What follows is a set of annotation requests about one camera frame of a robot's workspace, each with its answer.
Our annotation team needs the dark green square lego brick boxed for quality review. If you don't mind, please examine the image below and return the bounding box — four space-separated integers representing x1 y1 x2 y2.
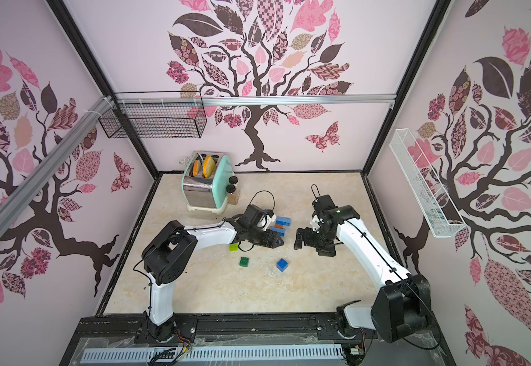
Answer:
239 257 250 268

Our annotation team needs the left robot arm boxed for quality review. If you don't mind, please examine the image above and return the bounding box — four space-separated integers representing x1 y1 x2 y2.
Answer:
141 215 284 342

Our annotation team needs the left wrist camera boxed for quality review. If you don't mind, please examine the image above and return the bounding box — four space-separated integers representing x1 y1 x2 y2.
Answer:
242 204 277 230

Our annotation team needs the white wire shelf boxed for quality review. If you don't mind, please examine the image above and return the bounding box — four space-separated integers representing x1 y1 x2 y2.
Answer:
389 128 467 238

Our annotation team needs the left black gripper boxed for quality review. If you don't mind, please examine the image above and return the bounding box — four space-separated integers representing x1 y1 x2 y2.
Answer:
246 226 284 249

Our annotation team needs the mint green toaster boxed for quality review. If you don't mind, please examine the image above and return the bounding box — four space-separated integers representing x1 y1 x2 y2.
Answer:
181 151 234 214

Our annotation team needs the aluminium rail left wall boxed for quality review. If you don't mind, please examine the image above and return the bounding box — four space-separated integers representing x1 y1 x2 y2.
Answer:
0 96 111 238

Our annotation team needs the aluminium rail back wall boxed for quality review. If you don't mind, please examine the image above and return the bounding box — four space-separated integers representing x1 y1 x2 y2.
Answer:
117 94 396 106

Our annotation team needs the light blue long lego brick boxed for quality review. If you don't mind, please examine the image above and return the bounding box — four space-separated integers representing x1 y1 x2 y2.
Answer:
272 227 285 236

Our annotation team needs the aluminium rail wall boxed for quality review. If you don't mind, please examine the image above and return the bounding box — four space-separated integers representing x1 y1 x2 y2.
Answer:
0 96 111 238
117 94 396 106

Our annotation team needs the black wire basket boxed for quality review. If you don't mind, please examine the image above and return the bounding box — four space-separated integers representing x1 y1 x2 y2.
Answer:
99 90 208 139

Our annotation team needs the white cable duct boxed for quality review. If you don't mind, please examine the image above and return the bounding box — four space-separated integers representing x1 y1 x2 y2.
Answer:
76 344 344 365

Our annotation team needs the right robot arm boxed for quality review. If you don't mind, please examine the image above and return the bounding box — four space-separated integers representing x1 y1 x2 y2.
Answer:
294 206 436 343

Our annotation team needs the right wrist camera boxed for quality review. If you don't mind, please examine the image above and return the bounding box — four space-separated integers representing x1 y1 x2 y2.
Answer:
311 195 337 228

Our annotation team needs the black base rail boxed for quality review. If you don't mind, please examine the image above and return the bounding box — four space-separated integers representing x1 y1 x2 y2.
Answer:
77 312 436 344

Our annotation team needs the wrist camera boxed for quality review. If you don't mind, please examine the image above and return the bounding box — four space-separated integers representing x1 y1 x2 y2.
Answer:
242 204 277 230
311 195 337 228

